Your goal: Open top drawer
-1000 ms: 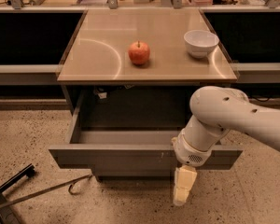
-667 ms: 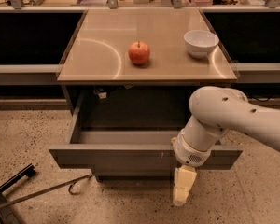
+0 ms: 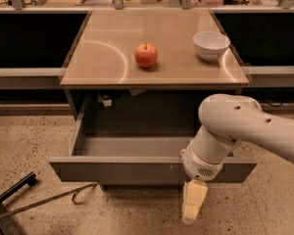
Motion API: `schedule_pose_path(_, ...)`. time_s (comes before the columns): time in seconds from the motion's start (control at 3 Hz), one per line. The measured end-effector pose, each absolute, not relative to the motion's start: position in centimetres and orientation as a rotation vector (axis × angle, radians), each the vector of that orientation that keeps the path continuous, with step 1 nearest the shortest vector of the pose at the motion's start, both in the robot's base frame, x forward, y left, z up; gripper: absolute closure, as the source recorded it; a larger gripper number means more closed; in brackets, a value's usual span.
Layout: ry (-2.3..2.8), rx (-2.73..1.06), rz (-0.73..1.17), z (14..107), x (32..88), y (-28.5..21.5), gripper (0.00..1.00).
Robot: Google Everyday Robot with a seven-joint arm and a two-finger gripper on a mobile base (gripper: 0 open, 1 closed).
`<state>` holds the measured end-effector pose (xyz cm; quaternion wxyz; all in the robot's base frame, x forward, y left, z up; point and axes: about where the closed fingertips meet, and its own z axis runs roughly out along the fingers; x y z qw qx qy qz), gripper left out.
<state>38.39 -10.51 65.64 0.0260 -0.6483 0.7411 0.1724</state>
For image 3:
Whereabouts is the white bowl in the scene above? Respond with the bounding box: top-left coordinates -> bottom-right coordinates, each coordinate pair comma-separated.
193,31 -> 230,62

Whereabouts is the grey drawer cabinet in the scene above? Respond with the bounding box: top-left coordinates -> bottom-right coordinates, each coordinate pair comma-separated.
50,8 -> 249,186

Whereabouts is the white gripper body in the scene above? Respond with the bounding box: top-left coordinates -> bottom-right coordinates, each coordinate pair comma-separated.
181,142 -> 226,181

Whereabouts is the black metal stand base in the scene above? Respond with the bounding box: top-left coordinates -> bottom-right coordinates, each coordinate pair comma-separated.
0,170 -> 38,235

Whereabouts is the metal rod with hook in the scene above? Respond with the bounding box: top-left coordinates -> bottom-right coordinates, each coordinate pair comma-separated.
0,182 -> 98,219

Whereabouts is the grey top drawer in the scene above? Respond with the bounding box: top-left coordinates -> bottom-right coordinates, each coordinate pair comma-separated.
48,93 -> 258,186

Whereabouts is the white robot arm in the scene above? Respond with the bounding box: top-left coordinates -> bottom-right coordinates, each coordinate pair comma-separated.
180,94 -> 294,224

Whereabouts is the red apple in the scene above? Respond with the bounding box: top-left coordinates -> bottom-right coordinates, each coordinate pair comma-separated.
134,43 -> 158,69

